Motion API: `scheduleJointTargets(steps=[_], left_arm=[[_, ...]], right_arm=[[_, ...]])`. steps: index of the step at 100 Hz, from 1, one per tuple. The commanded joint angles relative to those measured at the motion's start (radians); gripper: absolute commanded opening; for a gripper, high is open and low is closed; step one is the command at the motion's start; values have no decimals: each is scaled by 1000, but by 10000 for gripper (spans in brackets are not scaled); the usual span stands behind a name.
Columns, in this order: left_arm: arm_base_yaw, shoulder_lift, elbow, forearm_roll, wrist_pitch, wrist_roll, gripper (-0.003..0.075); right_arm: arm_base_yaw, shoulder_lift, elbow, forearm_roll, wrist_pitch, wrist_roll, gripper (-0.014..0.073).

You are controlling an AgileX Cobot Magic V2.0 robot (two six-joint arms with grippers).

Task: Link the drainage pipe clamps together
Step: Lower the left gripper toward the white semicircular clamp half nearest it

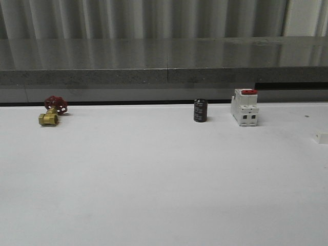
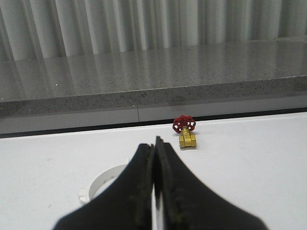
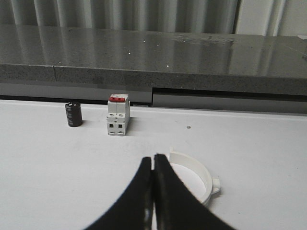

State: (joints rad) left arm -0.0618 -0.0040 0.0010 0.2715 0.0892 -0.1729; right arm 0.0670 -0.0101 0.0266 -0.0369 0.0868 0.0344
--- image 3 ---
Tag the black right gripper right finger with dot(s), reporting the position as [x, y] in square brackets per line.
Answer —
[176, 208]

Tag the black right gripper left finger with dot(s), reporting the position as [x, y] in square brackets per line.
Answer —
[133, 210]

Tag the white half pipe clamp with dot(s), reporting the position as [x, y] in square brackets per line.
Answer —
[212, 185]

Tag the black cylindrical capacitor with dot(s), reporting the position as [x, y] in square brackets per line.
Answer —
[73, 114]

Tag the grey stone counter ledge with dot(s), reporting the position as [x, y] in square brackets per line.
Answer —
[140, 60]

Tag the grey corrugated curtain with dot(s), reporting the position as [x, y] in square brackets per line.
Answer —
[244, 17]

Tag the white circuit breaker red switch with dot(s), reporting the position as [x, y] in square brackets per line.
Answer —
[118, 114]

